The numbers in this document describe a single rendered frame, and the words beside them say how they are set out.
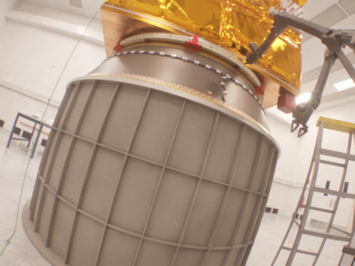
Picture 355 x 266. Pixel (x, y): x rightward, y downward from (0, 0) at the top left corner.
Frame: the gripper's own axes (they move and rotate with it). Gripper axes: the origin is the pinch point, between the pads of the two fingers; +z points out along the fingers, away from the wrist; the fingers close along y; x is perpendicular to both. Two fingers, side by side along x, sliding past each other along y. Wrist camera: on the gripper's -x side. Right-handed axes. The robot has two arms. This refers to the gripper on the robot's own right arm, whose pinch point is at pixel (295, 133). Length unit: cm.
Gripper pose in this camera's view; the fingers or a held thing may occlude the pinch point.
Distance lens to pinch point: 141.1
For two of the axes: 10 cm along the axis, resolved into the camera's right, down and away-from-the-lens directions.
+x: 2.3, 4.3, -8.7
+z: -4.7, 8.3, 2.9
